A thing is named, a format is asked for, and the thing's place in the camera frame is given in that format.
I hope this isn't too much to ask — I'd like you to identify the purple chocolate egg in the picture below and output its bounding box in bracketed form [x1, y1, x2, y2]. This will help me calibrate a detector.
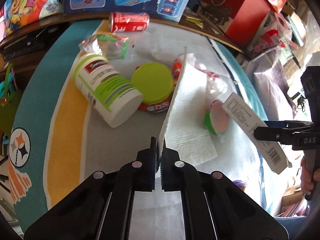
[233, 180, 247, 192]

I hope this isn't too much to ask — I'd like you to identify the white green supplement jar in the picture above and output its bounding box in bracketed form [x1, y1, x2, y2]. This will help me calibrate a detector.
[72, 53, 143, 128]

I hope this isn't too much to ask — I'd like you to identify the white paper napkin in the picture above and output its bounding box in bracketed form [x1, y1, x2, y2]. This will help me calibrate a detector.
[158, 47, 217, 173]

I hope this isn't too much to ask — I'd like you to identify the teal patterned table cloth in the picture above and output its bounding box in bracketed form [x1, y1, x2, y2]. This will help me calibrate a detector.
[9, 20, 283, 239]

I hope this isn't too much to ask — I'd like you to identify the dark wooden tv cabinet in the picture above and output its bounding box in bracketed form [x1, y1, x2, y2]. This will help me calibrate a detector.
[0, 10, 246, 91]

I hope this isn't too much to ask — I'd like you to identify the purple woven bag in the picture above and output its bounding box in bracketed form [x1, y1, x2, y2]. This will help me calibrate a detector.
[245, 46, 297, 121]

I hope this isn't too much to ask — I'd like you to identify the person's right hand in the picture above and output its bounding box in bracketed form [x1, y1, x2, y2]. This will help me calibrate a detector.
[300, 157, 320, 196]

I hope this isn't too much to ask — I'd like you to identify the green jar lid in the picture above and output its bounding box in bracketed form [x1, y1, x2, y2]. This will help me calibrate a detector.
[131, 62, 174, 105]

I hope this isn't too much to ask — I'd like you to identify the red gift box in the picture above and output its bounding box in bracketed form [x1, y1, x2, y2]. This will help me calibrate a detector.
[198, 0, 287, 47]

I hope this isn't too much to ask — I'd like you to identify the red cola can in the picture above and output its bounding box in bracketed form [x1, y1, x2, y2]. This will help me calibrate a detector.
[109, 12, 150, 33]

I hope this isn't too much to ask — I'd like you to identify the green gift bag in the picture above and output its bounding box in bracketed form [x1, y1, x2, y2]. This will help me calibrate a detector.
[1, 63, 23, 136]

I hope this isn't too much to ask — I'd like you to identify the crumpled clear plastic wrapper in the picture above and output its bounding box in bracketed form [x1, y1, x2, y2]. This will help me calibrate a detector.
[187, 53, 228, 98]

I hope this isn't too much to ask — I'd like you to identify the white green medicine box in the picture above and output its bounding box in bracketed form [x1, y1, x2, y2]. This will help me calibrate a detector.
[222, 92, 293, 175]

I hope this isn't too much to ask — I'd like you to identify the pink green jelly cup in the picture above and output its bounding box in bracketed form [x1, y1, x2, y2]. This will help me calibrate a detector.
[204, 100, 228, 135]

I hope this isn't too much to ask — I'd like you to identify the green clear snack wrapper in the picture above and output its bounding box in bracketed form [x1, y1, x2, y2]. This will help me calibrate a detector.
[79, 34, 130, 60]

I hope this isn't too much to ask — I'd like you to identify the orange snack packet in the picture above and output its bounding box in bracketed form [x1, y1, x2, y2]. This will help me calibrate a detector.
[172, 59, 182, 80]

